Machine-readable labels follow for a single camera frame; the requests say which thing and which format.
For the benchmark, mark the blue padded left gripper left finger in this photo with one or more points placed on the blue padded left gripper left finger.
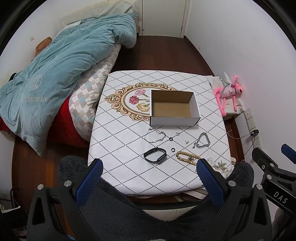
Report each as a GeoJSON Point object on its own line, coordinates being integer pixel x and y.
{"type": "Point", "coordinates": [87, 181]}

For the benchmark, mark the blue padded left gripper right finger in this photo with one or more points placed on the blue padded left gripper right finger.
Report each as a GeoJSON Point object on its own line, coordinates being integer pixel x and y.
{"type": "Point", "coordinates": [212, 180]}

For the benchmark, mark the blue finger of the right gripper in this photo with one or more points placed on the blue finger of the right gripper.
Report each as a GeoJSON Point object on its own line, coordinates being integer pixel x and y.
{"type": "Point", "coordinates": [289, 152]}

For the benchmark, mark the white cardboard box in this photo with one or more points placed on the white cardboard box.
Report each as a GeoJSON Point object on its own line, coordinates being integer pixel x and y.
{"type": "Point", "coordinates": [173, 108]}

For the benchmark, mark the patterned white tablecloth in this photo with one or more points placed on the patterned white tablecloth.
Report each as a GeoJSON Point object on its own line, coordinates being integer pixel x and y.
{"type": "Point", "coordinates": [141, 160]}

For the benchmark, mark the red bed sheet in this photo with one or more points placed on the red bed sheet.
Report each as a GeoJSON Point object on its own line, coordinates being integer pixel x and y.
{"type": "Point", "coordinates": [63, 131]}

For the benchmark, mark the checkered pillow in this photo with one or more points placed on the checkered pillow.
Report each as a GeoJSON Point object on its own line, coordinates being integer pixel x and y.
{"type": "Point", "coordinates": [86, 95]}

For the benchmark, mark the pink panther plush toy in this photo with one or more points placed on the pink panther plush toy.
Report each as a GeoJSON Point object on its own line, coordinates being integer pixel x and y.
{"type": "Point", "coordinates": [230, 90]}

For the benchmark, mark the teal duvet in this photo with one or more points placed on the teal duvet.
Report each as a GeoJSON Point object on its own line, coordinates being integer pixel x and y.
{"type": "Point", "coordinates": [32, 99]}

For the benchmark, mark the brown plush toy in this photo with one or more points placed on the brown plush toy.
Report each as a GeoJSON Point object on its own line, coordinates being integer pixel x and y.
{"type": "Point", "coordinates": [42, 45]}

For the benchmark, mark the white headboard pillow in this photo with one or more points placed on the white headboard pillow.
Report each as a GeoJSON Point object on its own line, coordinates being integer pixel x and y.
{"type": "Point", "coordinates": [97, 10]}

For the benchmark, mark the white door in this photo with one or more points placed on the white door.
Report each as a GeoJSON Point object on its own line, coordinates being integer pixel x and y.
{"type": "Point", "coordinates": [164, 18]}

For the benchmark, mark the white wall socket strip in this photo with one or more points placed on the white wall socket strip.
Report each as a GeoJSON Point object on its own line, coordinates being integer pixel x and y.
{"type": "Point", "coordinates": [252, 127]}

